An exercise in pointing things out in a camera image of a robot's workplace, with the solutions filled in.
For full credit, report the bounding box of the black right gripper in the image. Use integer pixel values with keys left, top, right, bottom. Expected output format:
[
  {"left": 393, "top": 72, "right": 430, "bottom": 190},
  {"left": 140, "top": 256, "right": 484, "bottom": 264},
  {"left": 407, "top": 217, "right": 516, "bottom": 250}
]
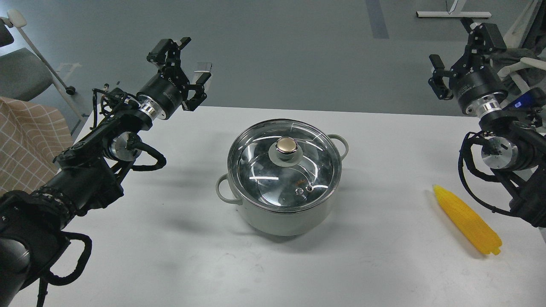
[{"left": 428, "top": 17, "right": 508, "bottom": 115}]

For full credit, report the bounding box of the white desk foot bar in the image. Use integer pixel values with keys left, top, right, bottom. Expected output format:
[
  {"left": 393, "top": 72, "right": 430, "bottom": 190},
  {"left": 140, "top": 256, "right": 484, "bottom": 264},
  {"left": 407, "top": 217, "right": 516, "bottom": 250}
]
[{"left": 415, "top": 0, "right": 492, "bottom": 19}]

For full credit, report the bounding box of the white chair with grey cloth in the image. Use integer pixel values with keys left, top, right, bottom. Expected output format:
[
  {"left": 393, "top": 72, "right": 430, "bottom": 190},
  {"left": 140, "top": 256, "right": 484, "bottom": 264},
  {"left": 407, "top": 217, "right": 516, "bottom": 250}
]
[{"left": 493, "top": 0, "right": 546, "bottom": 95}]

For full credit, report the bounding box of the grey-green cooking pot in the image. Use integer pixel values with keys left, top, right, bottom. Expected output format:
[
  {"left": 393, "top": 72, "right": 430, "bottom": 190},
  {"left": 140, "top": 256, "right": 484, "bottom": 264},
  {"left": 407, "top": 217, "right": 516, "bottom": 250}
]
[{"left": 215, "top": 119, "right": 349, "bottom": 236}]

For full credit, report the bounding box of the beige checkered cloth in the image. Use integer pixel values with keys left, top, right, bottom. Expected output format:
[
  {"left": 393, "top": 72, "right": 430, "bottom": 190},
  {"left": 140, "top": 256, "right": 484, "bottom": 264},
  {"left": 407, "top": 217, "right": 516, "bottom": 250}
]
[{"left": 0, "top": 97, "right": 73, "bottom": 195}]

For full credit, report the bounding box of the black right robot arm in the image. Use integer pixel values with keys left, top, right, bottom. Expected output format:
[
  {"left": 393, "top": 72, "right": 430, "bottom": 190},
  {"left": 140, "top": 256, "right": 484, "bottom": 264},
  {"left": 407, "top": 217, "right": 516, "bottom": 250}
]
[{"left": 428, "top": 17, "right": 546, "bottom": 228}]

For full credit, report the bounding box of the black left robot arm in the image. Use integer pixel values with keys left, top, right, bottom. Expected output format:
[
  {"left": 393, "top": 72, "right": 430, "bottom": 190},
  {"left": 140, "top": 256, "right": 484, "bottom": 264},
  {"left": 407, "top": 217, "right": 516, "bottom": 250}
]
[{"left": 0, "top": 37, "right": 211, "bottom": 307}]

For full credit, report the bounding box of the grey office chair left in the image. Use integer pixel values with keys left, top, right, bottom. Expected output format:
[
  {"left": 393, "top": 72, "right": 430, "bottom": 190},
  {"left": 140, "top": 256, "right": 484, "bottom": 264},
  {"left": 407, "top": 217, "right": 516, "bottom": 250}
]
[{"left": 0, "top": 9, "right": 76, "bottom": 101}]

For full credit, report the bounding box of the yellow toy corn cob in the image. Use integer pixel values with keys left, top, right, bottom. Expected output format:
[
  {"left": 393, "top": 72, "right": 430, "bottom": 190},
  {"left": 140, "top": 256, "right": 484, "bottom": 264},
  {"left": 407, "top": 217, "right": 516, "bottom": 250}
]
[{"left": 433, "top": 185, "right": 502, "bottom": 256}]

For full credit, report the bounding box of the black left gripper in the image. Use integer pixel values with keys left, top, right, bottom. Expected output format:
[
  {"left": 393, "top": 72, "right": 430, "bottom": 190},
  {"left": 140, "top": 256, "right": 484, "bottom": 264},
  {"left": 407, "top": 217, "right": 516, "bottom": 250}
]
[{"left": 136, "top": 37, "right": 212, "bottom": 120}]

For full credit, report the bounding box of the glass pot lid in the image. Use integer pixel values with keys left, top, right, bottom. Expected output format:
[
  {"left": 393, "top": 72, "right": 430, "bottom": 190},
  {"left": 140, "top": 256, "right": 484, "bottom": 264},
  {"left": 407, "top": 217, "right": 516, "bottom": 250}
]
[{"left": 227, "top": 119, "right": 349, "bottom": 213}]

